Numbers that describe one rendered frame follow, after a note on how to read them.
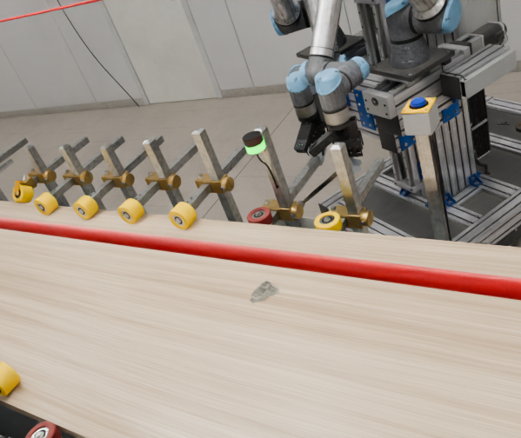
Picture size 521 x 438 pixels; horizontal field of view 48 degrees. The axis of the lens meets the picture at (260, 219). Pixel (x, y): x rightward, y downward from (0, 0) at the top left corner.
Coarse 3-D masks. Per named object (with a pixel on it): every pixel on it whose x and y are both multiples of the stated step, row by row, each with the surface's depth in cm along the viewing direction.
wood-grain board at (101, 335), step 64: (0, 256) 222; (64, 256) 206; (128, 256) 193; (192, 256) 181; (384, 256) 153; (448, 256) 146; (512, 256) 139; (0, 320) 187; (64, 320) 176; (128, 320) 166; (192, 320) 157; (256, 320) 149; (320, 320) 142; (384, 320) 136; (448, 320) 130; (512, 320) 124; (64, 384) 152; (128, 384) 145; (192, 384) 138; (256, 384) 132; (320, 384) 127; (384, 384) 121; (448, 384) 117; (512, 384) 112
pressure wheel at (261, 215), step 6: (252, 210) 191; (258, 210) 190; (264, 210) 188; (270, 210) 188; (252, 216) 188; (258, 216) 187; (264, 216) 186; (270, 216) 187; (252, 222) 186; (258, 222) 185; (264, 222) 186; (270, 222) 187
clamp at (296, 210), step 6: (264, 204) 198; (270, 204) 197; (276, 204) 196; (294, 204) 193; (300, 204) 193; (276, 210) 195; (282, 210) 193; (288, 210) 192; (294, 210) 191; (300, 210) 193; (282, 216) 195; (288, 216) 194; (294, 216) 192; (300, 216) 194
